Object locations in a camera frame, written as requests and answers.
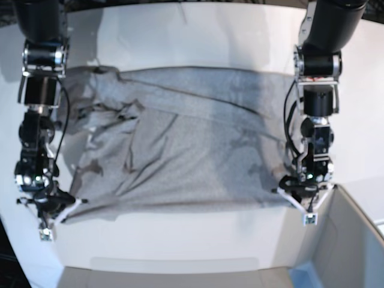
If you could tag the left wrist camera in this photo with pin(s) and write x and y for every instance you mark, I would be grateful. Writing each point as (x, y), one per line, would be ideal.
(310, 219)

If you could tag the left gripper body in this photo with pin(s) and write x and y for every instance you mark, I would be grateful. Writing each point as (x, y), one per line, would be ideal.
(307, 197)

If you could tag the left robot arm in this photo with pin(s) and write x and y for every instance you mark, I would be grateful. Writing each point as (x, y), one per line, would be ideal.
(326, 28)

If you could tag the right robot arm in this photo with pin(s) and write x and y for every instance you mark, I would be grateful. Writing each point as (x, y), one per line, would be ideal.
(44, 63)

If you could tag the grey cardboard box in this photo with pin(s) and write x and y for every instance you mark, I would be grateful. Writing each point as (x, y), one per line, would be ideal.
(253, 248)

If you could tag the grey t-shirt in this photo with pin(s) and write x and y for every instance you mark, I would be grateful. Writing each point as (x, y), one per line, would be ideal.
(174, 140)

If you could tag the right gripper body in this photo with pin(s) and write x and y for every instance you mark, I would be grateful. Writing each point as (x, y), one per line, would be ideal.
(50, 205)

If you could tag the blue item in box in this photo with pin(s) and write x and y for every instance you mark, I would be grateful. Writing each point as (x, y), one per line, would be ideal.
(305, 276)

